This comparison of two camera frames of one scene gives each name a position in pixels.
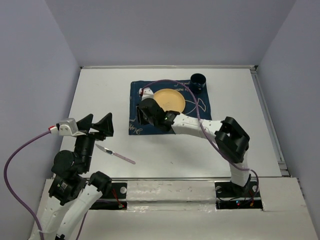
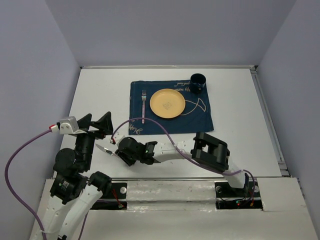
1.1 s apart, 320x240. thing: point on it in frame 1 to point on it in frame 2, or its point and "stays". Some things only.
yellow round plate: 170,100 stays
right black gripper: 141,120 to 122,155
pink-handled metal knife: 121,156 stays
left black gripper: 105,125 stays
